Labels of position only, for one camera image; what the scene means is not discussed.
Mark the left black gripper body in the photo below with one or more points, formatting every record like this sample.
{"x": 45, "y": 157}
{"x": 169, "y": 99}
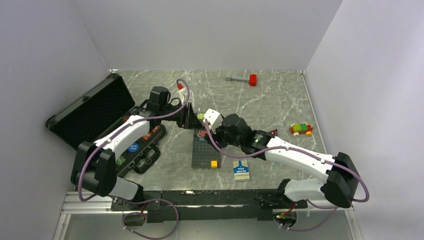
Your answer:
{"x": 180, "y": 117}

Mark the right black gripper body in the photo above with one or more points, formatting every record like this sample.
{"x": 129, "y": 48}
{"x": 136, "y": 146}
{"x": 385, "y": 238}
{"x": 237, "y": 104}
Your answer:
{"x": 223, "y": 138}

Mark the blue texas holdem card box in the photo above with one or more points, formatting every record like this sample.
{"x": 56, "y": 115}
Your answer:
{"x": 241, "y": 170}

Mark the blue small blind button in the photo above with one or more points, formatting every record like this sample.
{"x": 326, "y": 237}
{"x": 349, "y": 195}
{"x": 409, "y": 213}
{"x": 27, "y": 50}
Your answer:
{"x": 133, "y": 148}

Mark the red playing card deck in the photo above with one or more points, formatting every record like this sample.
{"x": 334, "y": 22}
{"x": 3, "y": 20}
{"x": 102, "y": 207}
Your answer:
{"x": 201, "y": 134}

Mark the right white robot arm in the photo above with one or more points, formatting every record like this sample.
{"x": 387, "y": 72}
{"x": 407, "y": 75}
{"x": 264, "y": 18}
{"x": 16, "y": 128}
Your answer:
{"x": 334, "y": 178}

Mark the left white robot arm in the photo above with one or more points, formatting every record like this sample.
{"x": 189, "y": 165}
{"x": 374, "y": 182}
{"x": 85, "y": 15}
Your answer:
{"x": 95, "y": 166}

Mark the upper grey lego baseplate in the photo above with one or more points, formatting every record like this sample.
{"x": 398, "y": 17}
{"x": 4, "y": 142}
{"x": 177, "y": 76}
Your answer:
{"x": 201, "y": 126}

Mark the grey lego baseplate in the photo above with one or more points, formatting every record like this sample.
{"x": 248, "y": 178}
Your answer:
{"x": 201, "y": 126}
{"x": 203, "y": 154}

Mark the lime green lego brick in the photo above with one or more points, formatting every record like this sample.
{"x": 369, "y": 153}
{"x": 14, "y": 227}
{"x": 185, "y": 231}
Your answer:
{"x": 200, "y": 116}

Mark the lower grey lego baseplate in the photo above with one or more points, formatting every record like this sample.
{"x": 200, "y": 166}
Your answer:
{"x": 203, "y": 154}

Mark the small yellow lego brick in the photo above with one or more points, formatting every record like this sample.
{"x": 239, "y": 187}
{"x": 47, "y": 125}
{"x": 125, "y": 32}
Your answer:
{"x": 214, "y": 164}

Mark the red triangular dealer button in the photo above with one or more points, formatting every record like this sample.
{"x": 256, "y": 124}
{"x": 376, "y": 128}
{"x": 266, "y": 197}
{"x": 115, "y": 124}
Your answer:
{"x": 274, "y": 132}

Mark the grey cylinder tool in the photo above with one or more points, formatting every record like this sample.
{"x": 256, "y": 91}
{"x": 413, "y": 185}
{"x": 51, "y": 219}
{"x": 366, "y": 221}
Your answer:
{"x": 236, "y": 78}

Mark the red block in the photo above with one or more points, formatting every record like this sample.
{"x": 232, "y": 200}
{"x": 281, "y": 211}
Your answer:
{"x": 252, "y": 80}

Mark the colourful lego toy car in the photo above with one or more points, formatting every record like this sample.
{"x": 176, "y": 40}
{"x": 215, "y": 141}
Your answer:
{"x": 301, "y": 129}

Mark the black poker chip case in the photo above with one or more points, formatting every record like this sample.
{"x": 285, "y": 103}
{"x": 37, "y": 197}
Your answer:
{"x": 100, "y": 111}

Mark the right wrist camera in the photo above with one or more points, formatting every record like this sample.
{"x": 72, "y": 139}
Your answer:
{"x": 212, "y": 119}

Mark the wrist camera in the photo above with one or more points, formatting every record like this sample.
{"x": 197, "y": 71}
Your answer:
{"x": 212, "y": 119}
{"x": 182, "y": 91}

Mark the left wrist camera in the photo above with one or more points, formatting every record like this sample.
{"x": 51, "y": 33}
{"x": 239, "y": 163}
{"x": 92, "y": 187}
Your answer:
{"x": 182, "y": 91}

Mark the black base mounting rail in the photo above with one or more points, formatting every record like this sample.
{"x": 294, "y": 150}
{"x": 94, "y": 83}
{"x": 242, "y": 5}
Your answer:
{"x": 194, "y": 205}

